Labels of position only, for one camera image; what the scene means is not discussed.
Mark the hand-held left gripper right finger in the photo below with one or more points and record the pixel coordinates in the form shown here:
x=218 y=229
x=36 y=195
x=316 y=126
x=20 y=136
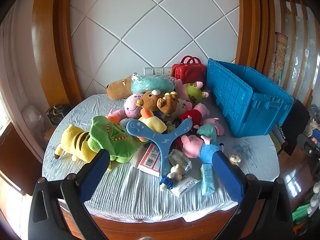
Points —
x=227 y=177

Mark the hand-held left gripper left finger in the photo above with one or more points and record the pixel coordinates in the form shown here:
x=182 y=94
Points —
x=95 y=177

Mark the small beige bear plush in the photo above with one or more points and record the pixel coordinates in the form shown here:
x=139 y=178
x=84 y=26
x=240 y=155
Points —
x=235 y=158

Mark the pale teal tissue packet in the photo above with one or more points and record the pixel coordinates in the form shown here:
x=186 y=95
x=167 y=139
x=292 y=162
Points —
x=207 y=182

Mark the white wipes packet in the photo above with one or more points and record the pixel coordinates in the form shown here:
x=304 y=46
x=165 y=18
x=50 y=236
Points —
x=186 y=187

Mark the small white bear blue ribbon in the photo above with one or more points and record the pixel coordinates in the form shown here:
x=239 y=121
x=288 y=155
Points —
x=175 y=171

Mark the red white tissue packet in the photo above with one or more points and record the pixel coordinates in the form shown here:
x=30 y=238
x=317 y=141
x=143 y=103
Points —
x=150 y=162

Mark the blue plastic crate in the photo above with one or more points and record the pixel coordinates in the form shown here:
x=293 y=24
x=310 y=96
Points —
x=237 y=105

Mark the black garment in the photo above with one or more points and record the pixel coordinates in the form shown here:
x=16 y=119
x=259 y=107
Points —
x=297 y=120

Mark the pink pig plush blue shirt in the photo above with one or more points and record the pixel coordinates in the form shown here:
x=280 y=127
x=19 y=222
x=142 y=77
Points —
x=207 y=152

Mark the green dinosaur plush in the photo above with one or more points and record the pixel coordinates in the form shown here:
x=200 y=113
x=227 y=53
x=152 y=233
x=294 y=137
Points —
x=110 y=142

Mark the yellow striped plush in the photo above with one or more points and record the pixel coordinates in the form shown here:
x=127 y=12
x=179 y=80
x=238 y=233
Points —
x=75 y=142

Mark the pink pig plush teal dress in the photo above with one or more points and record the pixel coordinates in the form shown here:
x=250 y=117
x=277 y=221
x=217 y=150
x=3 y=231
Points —
x=207 y=131

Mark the pink pig plush red dress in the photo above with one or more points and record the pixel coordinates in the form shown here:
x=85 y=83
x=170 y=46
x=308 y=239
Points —
x=192 y=115

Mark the dark gift box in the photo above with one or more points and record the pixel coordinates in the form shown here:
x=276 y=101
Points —
x=56 y=116

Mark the blue boomerang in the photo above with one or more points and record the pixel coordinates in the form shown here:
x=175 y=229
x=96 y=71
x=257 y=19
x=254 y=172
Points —
x=160 y=140

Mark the yellow duck plush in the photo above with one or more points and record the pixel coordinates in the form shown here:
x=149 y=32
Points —
x=153 y=125

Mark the round pale pink pig plush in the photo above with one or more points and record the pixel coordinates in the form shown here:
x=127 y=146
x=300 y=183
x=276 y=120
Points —
x=131 y=107

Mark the dark wooden cabinet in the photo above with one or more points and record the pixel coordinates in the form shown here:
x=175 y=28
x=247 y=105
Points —
x=17 y=160

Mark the white spotted pig plush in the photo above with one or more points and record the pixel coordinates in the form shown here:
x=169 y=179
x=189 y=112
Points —
x=183 y=106

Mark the clear plastic bag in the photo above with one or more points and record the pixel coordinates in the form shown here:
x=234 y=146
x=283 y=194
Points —
x=33 y=120

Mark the brown capybara plush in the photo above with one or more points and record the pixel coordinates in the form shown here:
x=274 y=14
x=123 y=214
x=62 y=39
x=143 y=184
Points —
x=120 y=88

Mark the brown moose plush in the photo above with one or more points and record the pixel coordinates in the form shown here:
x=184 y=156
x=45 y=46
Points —
x=168 y=105

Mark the pink pig plush green costume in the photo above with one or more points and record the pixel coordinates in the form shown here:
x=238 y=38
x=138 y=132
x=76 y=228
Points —
x=191 y=91

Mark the light brown bear plush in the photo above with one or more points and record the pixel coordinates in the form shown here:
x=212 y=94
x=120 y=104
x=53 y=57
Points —
x=151 y=100

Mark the wooden frosted glass screen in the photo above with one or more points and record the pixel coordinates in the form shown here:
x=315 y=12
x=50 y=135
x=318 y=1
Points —
x=300 y=50

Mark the teal plush in plastic bag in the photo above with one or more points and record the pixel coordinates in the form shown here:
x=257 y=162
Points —
x=150 y=85

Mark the red toy suitcase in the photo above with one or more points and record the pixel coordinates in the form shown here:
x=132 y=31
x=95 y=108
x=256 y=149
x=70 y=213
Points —
x=187 y=75

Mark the white curtain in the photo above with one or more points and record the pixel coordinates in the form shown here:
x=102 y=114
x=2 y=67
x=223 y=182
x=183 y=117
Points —
x=15 y=67

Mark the patterned wall hanging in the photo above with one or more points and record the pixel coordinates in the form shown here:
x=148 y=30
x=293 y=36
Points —
x=278 y=55

